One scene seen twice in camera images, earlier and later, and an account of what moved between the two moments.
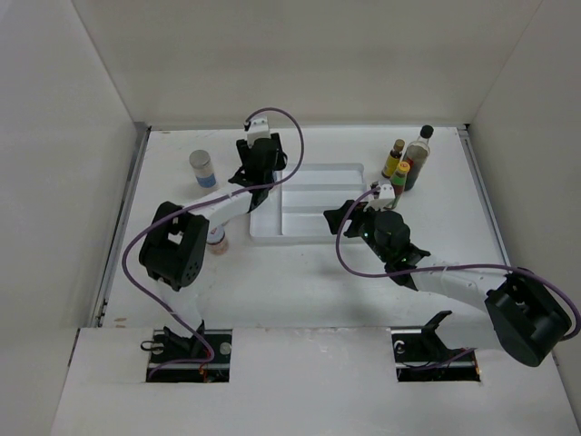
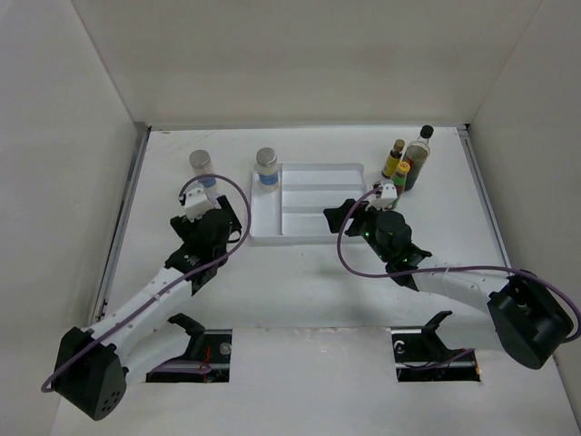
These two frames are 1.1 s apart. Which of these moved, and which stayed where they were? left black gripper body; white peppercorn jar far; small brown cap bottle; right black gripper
Moved: left black gripper body
Stayed: white peppercorn jar far; right black gripper; small brown cap bottle
